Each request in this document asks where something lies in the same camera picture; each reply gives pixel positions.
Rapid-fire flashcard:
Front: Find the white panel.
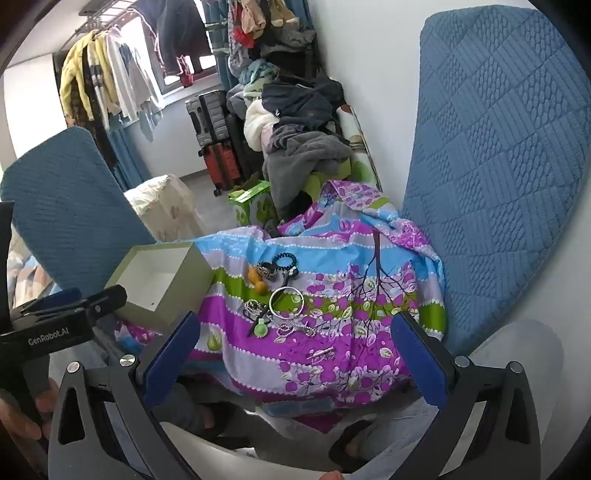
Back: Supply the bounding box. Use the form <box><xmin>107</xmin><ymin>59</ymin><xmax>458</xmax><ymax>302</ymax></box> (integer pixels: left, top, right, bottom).
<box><xmin>4</xmin><ymin>50</ymin><xmax>66</xmax><ymax>155</ymax></box>

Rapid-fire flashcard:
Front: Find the pearl bead bracelet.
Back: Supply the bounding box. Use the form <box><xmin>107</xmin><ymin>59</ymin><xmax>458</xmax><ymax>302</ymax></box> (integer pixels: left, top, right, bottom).
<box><xmin>275</xmin><ymin>320</ymin><xmax>317</xmax><ymax>343</ymax></box>

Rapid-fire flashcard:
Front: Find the bunch of hanging clothes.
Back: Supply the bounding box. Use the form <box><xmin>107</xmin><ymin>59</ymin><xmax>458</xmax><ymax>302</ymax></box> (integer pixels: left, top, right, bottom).
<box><xmin>226</xmin><ymin>0</ymin><xmax>315</xmax><ymax>61</ymax></box>

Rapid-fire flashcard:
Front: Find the pale green box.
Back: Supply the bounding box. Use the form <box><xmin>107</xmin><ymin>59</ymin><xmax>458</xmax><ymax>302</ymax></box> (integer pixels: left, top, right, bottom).
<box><xmin>103</xmin><ymin>241</ymin><xmax>216</xmax><ymax>331</ymax></box>

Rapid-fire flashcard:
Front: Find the large blue quilted cushion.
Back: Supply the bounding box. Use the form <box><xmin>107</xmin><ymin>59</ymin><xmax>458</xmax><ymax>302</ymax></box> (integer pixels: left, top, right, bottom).
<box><xmin>399</xmin><ymin>4</ymin><xmax>591</xmax><ymax>358</ymax></box>

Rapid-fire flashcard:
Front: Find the navy jacket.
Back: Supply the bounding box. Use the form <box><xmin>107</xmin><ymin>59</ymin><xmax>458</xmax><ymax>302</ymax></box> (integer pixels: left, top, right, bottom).
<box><xmin>261</xmin><ymin>74</ymin><xmax>345</xmax><ymax>135</ymax></box>

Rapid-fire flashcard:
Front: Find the silver bead bracelet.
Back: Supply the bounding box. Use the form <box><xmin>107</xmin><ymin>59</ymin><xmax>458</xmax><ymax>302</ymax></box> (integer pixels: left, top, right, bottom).
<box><xmin>243</xmin><ymin>298</ymin><xmax>271</xmax><ymax>319</ymax></box>

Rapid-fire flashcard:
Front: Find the black slipper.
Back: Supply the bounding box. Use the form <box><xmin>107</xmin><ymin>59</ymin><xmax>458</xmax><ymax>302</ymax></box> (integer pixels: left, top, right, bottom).
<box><xmin>182</xmin><ymin>399</ymin><xmax>260</xmax><ymax>451</ymax></box>
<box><xmin>327</xmin><ymin>418</ymin><xmax>376</xmax><ymax>467</ymax></box>

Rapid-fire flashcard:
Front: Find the dark hanging garment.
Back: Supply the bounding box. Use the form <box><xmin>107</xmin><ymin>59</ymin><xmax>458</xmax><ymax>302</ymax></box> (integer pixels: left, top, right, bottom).
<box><xmin>133</xmin><ymin>0</ymin><xmax>209</xmax><ymax>77</ymax></box>

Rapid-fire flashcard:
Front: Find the silver bangle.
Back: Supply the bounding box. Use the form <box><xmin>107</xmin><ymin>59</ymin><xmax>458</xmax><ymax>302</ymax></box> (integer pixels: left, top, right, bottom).
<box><xmin>268</xmin><ymin>285</ymin><xmax>306</xmax><ymax>319</ymax></box>

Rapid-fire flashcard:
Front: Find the short blue curtain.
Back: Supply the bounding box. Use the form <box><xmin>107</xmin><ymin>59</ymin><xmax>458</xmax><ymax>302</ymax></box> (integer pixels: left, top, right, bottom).
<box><xmin>108</xmin><ymin>124</ymin><xmax>153</xmax><ymax>190</ymax></box>

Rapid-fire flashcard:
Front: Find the metal clothes rack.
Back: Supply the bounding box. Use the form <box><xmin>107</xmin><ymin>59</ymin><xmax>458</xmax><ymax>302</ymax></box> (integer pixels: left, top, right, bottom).
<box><xmin>69</xmin><ymin>0</ymin><xmax>153</xmax><ymax>33</ymax></box>

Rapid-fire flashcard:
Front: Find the grey hard suitcase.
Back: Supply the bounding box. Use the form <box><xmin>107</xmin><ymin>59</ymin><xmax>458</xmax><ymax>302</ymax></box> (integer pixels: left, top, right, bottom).
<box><xmin>185</xmin><ymin>90</ymin><xmax>230</xmax><ymax>147</ymax></box>

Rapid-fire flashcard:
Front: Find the white fluffy garment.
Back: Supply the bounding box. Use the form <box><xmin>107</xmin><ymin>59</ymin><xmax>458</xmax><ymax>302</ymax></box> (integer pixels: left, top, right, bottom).
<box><xmin>243</xmin><ymin>99</ymin><xmax>278</xmax><ymax>151</ymax></box>

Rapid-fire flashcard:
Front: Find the red cloth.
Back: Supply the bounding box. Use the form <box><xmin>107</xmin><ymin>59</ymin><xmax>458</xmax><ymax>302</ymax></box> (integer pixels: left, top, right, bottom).
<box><xmin>177</xmin><ymin>55</ymin><xmax>197</xmax><ymax>89</ymax></box>

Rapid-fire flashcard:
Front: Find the yellow jacket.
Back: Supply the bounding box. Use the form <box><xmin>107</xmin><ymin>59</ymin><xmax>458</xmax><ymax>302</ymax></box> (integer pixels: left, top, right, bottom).
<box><xmin>60</xmin><ymin>30</ymin><xmax>116</xmax><ymax>123</ymax></box>

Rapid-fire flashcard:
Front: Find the white shirt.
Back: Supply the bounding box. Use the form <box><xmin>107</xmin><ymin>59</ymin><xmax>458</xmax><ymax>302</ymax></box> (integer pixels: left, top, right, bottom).
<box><xmin>106</xmin><ymin>27</ymin><xmax>165</xmax><ymax>142</ymax></box>

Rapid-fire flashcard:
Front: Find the long blue curtain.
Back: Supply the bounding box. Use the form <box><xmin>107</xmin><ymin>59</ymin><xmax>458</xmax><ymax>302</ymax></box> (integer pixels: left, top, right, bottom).
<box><xmin>202</xmin><ymin>0</ymin><xmax>241</xmax><ymax>93</ymax></box>

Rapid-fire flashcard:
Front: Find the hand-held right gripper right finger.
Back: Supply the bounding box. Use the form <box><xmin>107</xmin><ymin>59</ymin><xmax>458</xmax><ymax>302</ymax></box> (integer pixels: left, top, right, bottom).
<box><xmin>392</xmin><ymin>313</ymin><xmax>541</xmax><ymax>480</ymax></box>

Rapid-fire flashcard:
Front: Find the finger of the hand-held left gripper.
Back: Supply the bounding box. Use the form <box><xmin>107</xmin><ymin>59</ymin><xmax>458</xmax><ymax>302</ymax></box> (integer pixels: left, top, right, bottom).
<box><xmin>9</xmin><ymin>285</ymin><xmax>128</xmax><ymax>326</ymax></box>
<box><xmin>21</xmin><ymin>288</ymin><xmax>85</xmax><ymax>312</ymax></box>

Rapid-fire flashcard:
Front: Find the person's left hand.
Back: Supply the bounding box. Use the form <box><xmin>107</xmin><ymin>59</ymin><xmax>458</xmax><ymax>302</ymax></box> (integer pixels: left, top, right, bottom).
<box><xmin>0</xmin><ymin>376</ymin><xmax>60</xmax><ymax>442</ymax></box>

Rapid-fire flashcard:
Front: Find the green printed carton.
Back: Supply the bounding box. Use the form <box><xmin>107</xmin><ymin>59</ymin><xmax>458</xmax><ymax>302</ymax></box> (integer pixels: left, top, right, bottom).
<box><xmin>228</xmin><ymin>180</ymin><xmax>278</xmax><ymax>227</ymax></box>

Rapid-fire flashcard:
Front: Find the grey fleece garment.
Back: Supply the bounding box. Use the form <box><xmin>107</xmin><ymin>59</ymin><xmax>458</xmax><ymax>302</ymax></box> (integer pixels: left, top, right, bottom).
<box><xmin>263</xmin><ymin>131</ymin><xmax>352</xmax><ymax>218</ymax></box>

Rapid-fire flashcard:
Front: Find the black beaded bracelet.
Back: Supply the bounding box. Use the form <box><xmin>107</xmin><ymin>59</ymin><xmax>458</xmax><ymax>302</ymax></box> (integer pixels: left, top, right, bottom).
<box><xmin>271</xmin><ymin>252</ymin><xmax>299</xmax><ymax>273</ymax></box>

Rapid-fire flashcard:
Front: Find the orange hair clip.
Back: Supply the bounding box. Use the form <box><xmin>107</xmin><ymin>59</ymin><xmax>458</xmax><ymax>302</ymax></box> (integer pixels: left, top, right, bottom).
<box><xmin>247</xmin><ymin>267</ymin><xmax>269</xmax><ymax>294</ymax></box>

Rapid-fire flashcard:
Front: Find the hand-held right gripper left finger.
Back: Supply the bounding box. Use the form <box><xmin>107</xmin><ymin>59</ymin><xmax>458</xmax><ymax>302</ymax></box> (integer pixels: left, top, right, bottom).
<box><xmin>48</xmin><ymin>310</ymin><xmax>204</xmax><ymax>480</ymax></box>

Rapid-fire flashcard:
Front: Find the black suitcase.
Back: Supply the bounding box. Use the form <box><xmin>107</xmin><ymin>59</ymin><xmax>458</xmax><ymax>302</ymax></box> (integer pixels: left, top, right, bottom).
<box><xmin>226</xmin><ymin>113</ymin><xmax>264</xmax><ymax>184</ymax></box>

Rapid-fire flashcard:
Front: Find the small blue quilted cushion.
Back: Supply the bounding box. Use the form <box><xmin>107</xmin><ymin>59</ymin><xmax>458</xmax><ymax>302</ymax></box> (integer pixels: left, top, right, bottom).
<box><xmin>0</xmin><ymin>126</ymin><xmax>158</xmax><ymax>298</ymax></box>

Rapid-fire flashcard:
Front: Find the dark patterned scarf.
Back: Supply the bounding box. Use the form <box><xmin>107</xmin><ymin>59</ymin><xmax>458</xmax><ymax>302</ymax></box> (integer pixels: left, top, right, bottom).
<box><xmin>82</xmin><ymin>45</ymin><xmax>116</xmax><ymax>172</ymax></box>

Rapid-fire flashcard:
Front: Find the cream quilted cover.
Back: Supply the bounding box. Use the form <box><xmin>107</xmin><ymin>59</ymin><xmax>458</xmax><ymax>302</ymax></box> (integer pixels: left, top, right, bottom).
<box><xmin>124</xmin><ymin>174</ymin><xmax>208</xmax><ymax>243</ymax></box>

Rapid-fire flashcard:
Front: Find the red hard suitcase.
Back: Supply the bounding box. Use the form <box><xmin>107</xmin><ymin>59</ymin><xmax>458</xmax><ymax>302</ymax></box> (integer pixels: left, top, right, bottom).
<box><xmin>198</xmin><ymin>141</ymin><xmax>243</xmax><ymax>193</ymax></box>

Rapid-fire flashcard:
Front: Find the floral striped bedsheet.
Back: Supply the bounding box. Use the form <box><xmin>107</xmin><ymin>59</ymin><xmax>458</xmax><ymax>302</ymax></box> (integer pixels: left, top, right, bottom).
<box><xmin>115</xmin><ymin>180</ymin><xmax>447</xmax><ymax>435</ymax></box>

